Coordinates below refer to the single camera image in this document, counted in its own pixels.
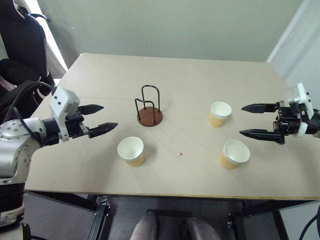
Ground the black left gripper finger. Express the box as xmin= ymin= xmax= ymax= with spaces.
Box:
xmin=88 ymin=122 xmax=119 ymax=139
xmin=79 ymin=104 xmax=105 ymax=116

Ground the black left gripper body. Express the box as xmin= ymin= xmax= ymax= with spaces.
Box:
xmin=58 ymin=105 xmax=90 ymax=140

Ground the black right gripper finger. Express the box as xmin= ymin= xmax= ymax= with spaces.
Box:
xmin=239 ymin=128 xmax=286 ymax=146
xmin=241 ymin=101 xmax=281 ymax=115

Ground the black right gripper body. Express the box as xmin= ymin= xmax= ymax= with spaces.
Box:
xmin=273 ymin=100 xmax=302 ymax=137

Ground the yellow paper cup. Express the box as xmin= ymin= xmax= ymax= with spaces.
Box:
xmin=218 ymin=139 xmax=251 ymax=170
xmin=208 ymin=101 xmax=233 ymax=129
xmin=117 ymin=136 xmax=145 ymax=168

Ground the black office chair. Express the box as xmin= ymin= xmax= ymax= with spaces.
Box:
xmin=0 ymin=0 xmax=68 ymax=121

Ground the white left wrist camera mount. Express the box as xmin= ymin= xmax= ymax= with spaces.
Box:
xmin=48 ymin=86 xmax=81 ymax=143

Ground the brown wire cup holder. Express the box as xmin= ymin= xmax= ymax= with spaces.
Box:
xmin=134 ymin=85 xmax=164 ymax=128

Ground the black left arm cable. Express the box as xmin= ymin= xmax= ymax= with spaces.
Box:
xmin=0 ymin=80 xmax=56 ymax=147

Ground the black floor cable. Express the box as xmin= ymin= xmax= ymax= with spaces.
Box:
xmin=298 ymin=210 xmax=320 ymax=240

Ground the black table frame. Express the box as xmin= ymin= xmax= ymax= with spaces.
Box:
xmin=21 ymin=189 xmax=320 ymax=240

